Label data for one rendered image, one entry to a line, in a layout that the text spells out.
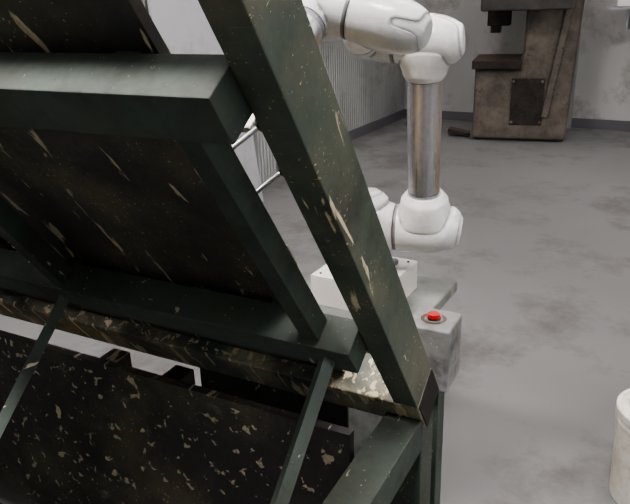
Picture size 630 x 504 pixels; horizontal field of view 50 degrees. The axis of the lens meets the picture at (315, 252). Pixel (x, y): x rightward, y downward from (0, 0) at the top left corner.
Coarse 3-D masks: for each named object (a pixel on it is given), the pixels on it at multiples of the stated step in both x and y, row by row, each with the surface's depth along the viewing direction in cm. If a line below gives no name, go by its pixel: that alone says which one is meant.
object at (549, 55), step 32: (512, 0) 718; (544, 0) 709; (576, 0) 727; (544, 32) 748; (576, 32) 738; (480, 64) 773; (512, 64) 763; (544, 64) 760; (480, 96) 794; (512, 96) 781; (544, 96) 772; (480, 128) 807; (512, 128) 795; (544, 128) 784
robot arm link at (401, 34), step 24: (360, 0) 131; (384, 0) 130; (408, 0) 131; (360, 24) 131; (384, 24) 130; (408, 24) 129; (432, 24) 134; (360, 48) 178; (384, 48) 133; (408, 48) 132
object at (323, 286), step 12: (408, 264) 232; (312, 276) 226; (324, 276) 224; (408, 276) 229; (312, 288) 227; (324, 288) 225; (336, 288) 222; (408, 288) 231; (324, 300) 226; (336, 300) 224
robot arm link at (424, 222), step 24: (456, 24) 180; (432, 48) 180; (456, 48) 181; (408, 72) 187; (432, 72) 185; (408, 96) 194; (432, 96) 191; (408, 120) 198; (432, 120) 195; (408, 144) 203; (432, 144) 199; (408, 168) 208; (432, 168) 203; (408, 192) 212; (432, 192) 208; (408, 216) 211; (432, 216) 209; (456, 216) 212; (408, 240) 215; (432, 240) 213; (456, 240) 214
